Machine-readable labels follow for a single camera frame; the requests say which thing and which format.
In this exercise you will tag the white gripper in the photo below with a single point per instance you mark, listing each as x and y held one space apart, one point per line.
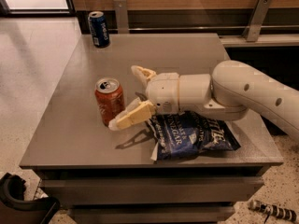
163 92

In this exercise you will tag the red coke can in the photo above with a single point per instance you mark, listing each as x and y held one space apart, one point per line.
109 96

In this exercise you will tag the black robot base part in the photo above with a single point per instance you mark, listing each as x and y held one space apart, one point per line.
15 210

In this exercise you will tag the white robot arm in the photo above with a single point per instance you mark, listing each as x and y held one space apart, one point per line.
228 93

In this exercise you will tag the blue pepsi can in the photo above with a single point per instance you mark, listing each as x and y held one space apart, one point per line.
98 28

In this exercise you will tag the blue kettle chips bag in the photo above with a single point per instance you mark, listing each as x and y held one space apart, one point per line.
188 134

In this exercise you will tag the grey drawer cabinet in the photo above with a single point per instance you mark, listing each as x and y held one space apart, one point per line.
105 177

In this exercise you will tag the left metal wall bracket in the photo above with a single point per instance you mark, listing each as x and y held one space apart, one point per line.
121 13

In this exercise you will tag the metal wall bracket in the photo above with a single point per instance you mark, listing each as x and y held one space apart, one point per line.
121 13
253 29

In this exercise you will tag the right metal wall bracket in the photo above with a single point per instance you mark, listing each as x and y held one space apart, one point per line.
253 29

